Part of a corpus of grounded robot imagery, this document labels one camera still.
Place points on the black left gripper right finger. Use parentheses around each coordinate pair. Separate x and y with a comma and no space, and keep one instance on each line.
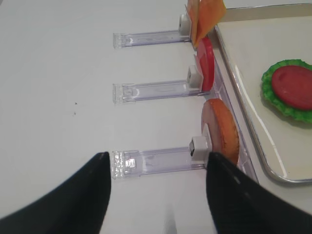
(239,205)

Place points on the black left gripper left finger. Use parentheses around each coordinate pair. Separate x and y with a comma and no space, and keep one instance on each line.
(77,206)

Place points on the bread slice in left rack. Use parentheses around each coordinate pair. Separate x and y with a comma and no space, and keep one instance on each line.
(222,128)

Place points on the green lettuce leaf on tray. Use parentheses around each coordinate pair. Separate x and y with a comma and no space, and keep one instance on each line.
(269,95)

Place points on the red tomato slice on tray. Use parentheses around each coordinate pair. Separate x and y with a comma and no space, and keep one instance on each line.
(293,85)

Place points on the red tomato slice in rack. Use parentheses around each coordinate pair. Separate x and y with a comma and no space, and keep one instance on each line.
(205,61)

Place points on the orange cheese slice leaning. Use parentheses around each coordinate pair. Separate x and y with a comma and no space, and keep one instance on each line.
(210,12)

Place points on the orange cheese slice upright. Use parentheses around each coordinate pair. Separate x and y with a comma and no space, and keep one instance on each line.
(192,9)

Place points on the clear acrylic left rack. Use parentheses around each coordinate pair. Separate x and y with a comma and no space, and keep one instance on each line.
(159,123)

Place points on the white pusher block near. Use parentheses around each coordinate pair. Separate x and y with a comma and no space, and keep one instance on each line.
(199,149)

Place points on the white pusher block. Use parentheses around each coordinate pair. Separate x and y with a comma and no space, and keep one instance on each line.
(184,25)
(194,78)
(199,149)

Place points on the white pusher block middle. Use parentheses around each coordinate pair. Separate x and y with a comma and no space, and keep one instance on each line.
(194,78)

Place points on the white metal tray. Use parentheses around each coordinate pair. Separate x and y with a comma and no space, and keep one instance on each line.
(268,54)

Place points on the white pusher block far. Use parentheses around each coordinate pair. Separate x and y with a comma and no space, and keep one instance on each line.
(184,25)

